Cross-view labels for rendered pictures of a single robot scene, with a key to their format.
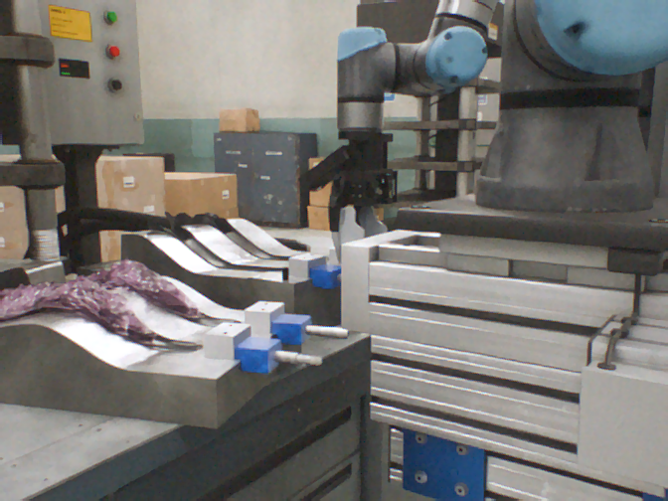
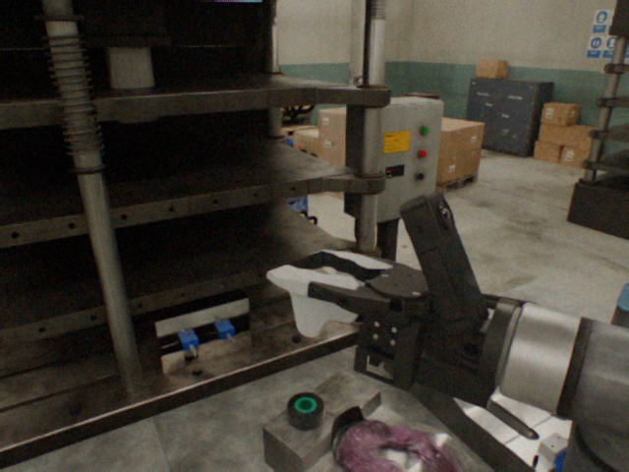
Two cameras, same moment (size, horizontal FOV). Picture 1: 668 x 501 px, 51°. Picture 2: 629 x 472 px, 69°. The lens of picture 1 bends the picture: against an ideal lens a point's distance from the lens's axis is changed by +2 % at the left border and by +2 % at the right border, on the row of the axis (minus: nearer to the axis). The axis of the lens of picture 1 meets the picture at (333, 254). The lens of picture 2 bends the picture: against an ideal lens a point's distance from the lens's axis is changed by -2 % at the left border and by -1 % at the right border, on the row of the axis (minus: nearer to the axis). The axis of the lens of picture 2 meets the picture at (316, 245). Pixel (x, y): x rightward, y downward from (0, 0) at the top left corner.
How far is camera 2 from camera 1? 0.61 m
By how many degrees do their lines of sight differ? 29
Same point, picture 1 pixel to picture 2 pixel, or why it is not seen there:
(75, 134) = (388, 214)
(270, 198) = (506, 132)
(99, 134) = not seen: hidden behind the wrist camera
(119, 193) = not seen: hidden behind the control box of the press
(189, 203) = (446, 147)
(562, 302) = not seen: outside the picture
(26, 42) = (370, 182)
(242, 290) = (498, 447)
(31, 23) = (373, 167)
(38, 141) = (368, 240)
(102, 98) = (410, 187)
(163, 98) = (436, 47)
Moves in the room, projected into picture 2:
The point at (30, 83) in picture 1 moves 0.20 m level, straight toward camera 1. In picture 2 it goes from (368, 205) to (371, 229)
